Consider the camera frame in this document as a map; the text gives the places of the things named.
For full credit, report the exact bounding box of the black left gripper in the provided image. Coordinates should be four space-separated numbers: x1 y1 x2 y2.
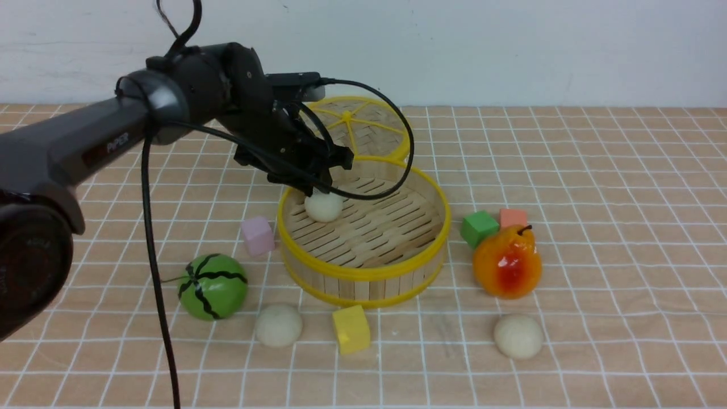
219 102 354 197

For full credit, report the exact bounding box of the white bun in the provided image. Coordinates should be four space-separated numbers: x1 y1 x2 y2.
304 193 344 223
254 303 303 348
493 314 545 360

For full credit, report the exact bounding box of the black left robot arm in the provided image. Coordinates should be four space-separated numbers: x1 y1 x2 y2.
1 43 354 339

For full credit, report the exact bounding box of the bamboo steamer lid yellow rim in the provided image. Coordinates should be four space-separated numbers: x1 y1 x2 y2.
307 95 410 161

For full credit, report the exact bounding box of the bamboo steamer tray yellow rim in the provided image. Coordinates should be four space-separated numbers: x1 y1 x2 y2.
277 168 452 308

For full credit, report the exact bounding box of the pink cube block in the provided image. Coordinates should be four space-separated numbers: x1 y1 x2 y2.
241 216 275 256

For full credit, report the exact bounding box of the green toy watermelon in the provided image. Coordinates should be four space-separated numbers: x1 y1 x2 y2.
161 253 249 321

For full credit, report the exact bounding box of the yellow cube block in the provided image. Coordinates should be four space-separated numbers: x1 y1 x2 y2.
332 305 371 355

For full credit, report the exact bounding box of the green cube block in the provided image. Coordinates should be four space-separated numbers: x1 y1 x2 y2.
459 211 500 249

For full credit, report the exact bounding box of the salmon cube block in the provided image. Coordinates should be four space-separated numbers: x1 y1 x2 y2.
499 208 529 230

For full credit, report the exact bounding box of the orange toy pear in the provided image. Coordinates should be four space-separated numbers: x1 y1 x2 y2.
472 225 543 299

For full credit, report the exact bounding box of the checked peach tablecloth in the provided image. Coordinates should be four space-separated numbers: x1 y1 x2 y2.
0 103 727 409

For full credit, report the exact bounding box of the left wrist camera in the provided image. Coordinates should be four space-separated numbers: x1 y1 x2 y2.
265 72 325 103

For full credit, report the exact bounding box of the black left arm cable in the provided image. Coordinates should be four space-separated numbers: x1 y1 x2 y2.
139 0 415 409

